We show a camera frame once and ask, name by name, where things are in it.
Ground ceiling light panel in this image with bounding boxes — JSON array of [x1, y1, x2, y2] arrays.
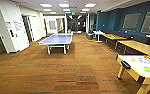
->
[[39, 3, 53, 8], [58, 3, 70, 8], [84, 3, 97, 8]]

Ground yellow air hockey table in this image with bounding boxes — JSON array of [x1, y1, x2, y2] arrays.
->
[[115, 54, 150, 94]]

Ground wooden rectangular table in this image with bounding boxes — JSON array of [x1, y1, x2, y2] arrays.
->
[[102, 33, 127, 50], [117, 39, 150, 56]]

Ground long dark bench sofa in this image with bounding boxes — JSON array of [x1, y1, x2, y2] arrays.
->
[[104, 30, 135, 40]]

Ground blue ping pong table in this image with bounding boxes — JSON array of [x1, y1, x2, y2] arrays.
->
[[37, 32, 74, 56]]

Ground dark round waste bin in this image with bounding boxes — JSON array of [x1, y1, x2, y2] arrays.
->
[[86, 32, 94, 40]]

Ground small white table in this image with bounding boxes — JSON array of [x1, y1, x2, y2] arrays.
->
[[92, 30, 105, 44]]

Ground dark grey sofa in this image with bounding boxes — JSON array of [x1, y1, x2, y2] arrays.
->
[[132, 34, 150, 46]]

